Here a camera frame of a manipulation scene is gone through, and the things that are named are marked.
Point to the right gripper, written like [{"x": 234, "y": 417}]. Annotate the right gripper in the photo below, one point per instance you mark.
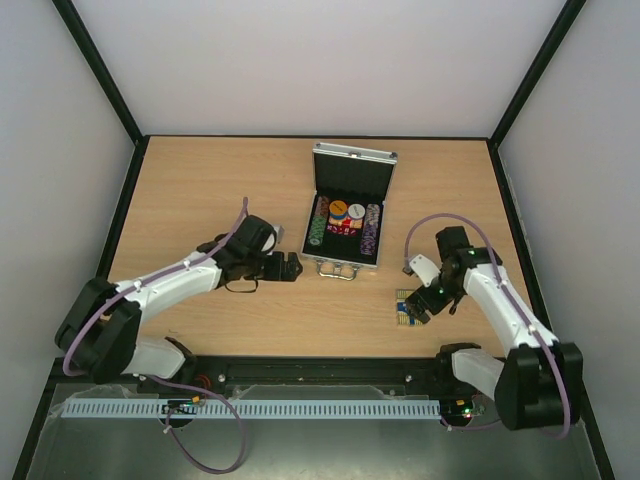
[{"x": 424, "y": 303}]

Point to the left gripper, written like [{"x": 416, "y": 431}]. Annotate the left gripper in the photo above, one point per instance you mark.
[{"x": 291, "y": 274}]

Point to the aluminium poker case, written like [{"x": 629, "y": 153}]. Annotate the aluminium poker case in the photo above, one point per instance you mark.
[{"x": 351, "y": 185}]

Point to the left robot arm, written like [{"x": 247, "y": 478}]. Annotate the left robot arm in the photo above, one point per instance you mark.
[{"x": 100, "y": 336}]

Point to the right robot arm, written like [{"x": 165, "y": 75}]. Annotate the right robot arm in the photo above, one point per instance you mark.
[{"x": 538, "y": 383}]

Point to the green chip stack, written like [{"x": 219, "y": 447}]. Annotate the green chip stack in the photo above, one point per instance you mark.
[{"x": 317, "y": 230}]

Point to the red playing card box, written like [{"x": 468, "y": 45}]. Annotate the red playing card box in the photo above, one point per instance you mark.
[{"x": 346, "y": 223}]

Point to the brown chip stack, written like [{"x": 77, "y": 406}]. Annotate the brown chip stack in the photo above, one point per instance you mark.
[{"x": 322, "y": 207}]

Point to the orange dealer button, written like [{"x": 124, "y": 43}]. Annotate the orange dealer button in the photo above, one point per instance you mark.
[{"x": 338, "y": 209}]

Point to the purple chip stack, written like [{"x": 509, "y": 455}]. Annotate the purple chip stack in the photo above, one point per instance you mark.
[{"x": 370, "y": 230}]

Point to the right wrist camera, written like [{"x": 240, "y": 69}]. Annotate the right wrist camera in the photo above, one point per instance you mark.
[{"x": 423, "y": 268}]

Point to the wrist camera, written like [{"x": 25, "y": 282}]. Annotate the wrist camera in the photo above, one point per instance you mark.
[
  {"x": 423, "y": 268},
  {"x": 274, "y": 239}
]

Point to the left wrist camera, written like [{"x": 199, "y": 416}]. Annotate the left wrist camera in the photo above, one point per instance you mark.
[{"x": 274, "y": 239}]

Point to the black frame rail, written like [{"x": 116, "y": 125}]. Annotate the black frame rail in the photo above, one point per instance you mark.
[{"x": 228, "y": 375}]

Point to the grey slotted cable duct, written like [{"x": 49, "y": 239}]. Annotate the grey slotted cable duct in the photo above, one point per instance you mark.
[{"x": 88, "y": 408}]

